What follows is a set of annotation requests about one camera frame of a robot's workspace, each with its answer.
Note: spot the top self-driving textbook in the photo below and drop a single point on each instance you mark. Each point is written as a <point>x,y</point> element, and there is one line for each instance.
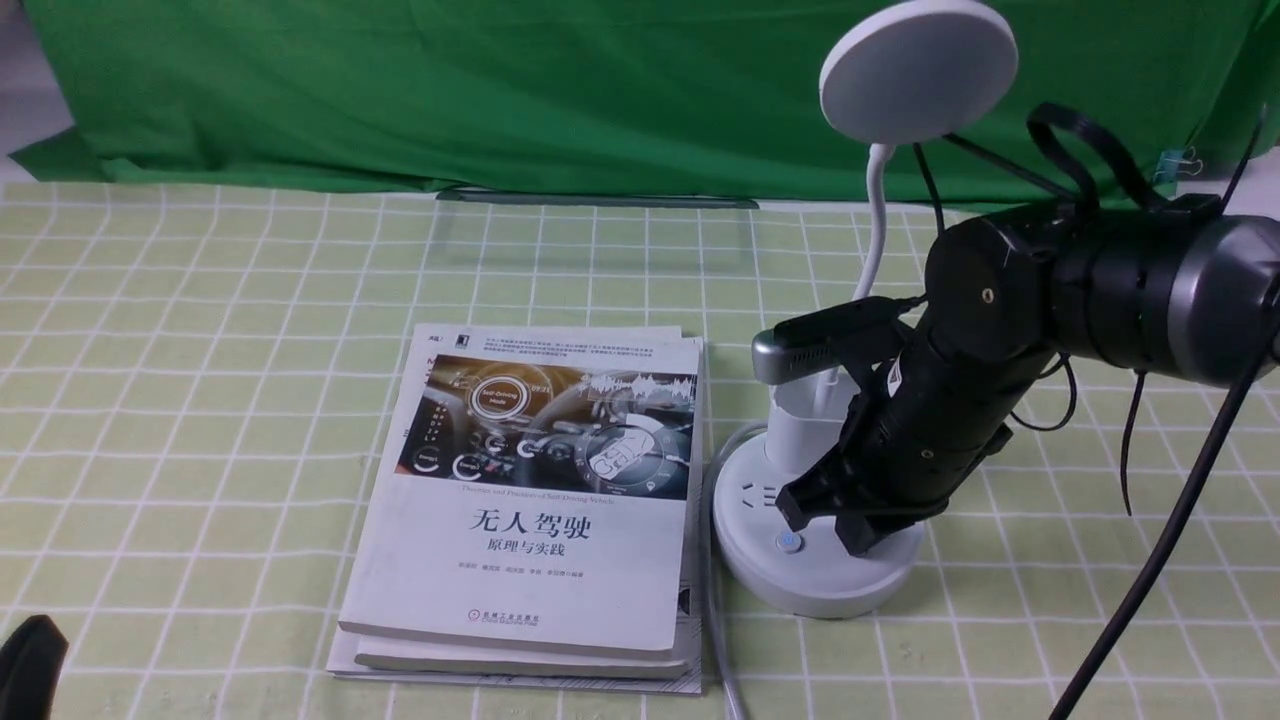
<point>530,500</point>

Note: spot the green grid tablecloth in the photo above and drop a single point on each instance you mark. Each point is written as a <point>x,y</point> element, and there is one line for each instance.
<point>197,382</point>

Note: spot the green backdrop cloth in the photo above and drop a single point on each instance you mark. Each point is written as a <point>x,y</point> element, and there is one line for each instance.
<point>713,98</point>

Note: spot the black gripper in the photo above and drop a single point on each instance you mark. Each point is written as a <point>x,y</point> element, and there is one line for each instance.
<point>928,414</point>

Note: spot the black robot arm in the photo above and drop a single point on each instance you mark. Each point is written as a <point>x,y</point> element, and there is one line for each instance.
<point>1005,295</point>

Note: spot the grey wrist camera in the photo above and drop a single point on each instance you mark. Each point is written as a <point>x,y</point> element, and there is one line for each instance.
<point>856,335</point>

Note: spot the bottom white book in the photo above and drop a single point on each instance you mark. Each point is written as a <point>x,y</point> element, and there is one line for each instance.
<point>520,672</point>

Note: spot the binder clip on backdrop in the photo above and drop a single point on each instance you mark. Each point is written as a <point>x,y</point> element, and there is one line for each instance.
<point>1175,164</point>

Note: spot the white desk lamp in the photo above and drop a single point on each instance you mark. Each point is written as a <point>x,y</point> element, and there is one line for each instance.
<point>906,74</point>

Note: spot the black object at corner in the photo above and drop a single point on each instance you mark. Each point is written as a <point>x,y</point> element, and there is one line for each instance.
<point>31,660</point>

